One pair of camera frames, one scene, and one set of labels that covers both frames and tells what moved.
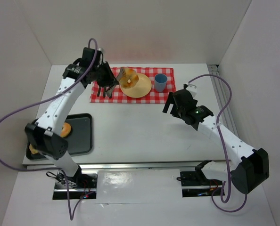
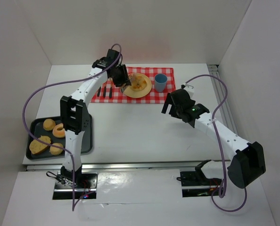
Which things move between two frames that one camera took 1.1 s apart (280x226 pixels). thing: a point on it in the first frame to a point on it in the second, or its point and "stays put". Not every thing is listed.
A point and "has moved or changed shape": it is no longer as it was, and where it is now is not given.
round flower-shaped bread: (129, 79) has moved or changed shape
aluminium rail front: (126, 166) stays put
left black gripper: (108, 76) to (125, 76)
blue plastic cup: (160, 82) stays put
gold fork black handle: (104, 92) stays put
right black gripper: (174, 106) stays put
